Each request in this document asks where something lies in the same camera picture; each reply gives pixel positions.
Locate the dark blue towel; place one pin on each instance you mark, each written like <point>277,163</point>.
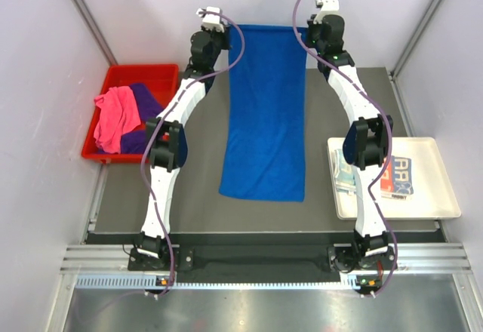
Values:
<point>265,149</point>

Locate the blue polka dot towel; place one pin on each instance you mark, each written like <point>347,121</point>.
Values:
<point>343,175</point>

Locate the white plastic tray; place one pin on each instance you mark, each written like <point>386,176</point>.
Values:
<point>433,196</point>

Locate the purple towel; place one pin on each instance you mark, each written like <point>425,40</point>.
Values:
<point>134,142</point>

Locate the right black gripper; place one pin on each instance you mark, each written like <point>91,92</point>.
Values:
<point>312,27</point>

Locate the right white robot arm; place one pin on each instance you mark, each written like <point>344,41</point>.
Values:
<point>367,144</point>

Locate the pink towel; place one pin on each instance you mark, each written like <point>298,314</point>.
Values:
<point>119,115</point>

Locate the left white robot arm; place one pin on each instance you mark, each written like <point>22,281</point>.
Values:
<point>167,148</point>

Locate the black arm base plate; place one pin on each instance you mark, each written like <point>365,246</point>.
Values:
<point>259,257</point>

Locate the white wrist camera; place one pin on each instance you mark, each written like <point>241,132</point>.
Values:
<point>211,19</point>
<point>325,7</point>

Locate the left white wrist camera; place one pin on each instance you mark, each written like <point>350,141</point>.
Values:
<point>211,19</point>

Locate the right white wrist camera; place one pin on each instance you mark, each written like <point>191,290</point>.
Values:
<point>325,7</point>

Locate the grey slotted cable duct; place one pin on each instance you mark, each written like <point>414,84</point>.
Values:
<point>158,283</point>

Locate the aluminium frame rail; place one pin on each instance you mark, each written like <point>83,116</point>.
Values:
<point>423,258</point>

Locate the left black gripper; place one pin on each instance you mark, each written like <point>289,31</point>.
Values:
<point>222,35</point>

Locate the beige rabbit letter towel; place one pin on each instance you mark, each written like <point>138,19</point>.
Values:
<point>396,183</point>

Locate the red plastic bin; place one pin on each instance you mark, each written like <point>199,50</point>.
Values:
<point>161,81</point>

